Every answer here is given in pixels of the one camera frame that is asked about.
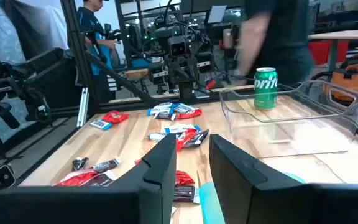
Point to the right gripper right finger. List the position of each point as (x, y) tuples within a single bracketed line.
[(291, 205)]

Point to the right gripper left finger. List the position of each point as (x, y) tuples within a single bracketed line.
[(73, 208)]

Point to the red candy bar wrapper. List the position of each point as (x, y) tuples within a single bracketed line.
[(185, 139), (115, 117), (190, 114), (183, 179), (76, 178), (137, 161)]

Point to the blue white candy bar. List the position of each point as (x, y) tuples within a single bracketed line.
[(160, 109), (165, 116), (182, 128), (157, 136), (183, 107), (101, 124)]

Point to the black neighbouring robot arm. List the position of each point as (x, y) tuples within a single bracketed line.
[(11, 84)]

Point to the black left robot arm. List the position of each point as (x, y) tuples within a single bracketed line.
[(186, 90)]

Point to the white tablet screen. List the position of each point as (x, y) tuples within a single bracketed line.
[(217, 14)]

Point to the green Sprite can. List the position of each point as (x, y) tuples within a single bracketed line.
[(265, 93)]

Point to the person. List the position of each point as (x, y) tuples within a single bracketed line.
[(278, 40), (92, 21)]

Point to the silver aluminium bar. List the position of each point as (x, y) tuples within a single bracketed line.
[(83, 107)]

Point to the clear plastic bin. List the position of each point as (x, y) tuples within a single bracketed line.
[(346, 102)]

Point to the red storage bin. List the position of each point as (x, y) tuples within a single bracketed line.
[(320, 51)]

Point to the orange shop vacuum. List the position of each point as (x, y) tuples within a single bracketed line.
[(353, 79)]

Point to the black cloth backdrop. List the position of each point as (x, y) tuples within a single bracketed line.
[(33, 28)]

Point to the light wood table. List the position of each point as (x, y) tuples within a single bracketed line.
[(343, 35)]

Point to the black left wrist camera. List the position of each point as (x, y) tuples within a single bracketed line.
[(177, 46)]

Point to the black table-level camera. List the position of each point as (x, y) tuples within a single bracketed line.
[(2, 179)]

